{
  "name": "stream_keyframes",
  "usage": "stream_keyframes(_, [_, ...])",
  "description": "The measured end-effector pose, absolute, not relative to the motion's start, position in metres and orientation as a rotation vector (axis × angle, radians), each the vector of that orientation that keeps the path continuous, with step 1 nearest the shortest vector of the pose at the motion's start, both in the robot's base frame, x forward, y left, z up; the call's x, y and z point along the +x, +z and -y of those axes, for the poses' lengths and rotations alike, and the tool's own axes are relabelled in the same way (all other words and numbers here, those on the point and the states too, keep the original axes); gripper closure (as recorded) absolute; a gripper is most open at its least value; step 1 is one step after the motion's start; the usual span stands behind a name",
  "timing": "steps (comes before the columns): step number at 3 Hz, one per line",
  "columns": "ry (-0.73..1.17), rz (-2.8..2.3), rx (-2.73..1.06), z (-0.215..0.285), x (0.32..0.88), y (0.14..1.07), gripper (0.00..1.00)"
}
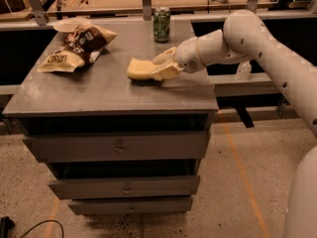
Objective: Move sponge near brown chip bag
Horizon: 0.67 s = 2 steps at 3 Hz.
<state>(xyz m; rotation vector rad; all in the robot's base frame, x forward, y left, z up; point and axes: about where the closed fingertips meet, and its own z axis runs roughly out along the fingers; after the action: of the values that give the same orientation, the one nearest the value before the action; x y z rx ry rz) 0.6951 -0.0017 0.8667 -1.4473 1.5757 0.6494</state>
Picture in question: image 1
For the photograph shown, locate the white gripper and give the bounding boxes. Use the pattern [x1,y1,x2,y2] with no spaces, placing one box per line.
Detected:
[150,37,205,81]

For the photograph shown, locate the yellow sponge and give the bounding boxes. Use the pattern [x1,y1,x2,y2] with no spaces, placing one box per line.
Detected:
[127,58,158,80]

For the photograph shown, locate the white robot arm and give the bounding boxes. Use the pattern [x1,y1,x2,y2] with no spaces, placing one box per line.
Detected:
[150,10,317,238]

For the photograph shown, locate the brown chip bag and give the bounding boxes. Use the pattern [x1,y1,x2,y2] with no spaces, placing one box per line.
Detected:
[38,24,117,72]

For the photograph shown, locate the green soda can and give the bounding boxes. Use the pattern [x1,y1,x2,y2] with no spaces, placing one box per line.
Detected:
[154,7,170,43]

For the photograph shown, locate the clear sanitizer bottle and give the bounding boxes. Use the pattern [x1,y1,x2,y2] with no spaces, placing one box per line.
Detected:
[236,61,252,80]

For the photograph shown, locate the top grey drawer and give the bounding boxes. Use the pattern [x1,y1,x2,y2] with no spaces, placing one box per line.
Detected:
[23,131,209,163]

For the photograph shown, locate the grey drawer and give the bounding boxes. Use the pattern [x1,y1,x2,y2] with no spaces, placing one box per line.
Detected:
[49,176,200,199]
[68,196,193,215]
[23,131,209,163]

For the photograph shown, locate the grey drawer cabinet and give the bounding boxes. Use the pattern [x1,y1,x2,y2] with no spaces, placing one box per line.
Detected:
[2,19,220,216]

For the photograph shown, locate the white plastic bowl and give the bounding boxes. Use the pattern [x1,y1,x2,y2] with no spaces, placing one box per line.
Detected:
[53,17,90,33]

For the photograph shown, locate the middle grey drawer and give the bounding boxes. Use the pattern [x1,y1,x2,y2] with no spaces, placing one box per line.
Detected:
[49,176,200,199]

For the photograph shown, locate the bottom grey drawer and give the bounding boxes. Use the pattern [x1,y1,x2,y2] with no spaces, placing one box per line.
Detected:
[68,196,193,215]

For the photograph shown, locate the black cable on floor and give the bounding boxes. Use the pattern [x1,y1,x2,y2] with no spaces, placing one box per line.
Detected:
[0,216,65,238]

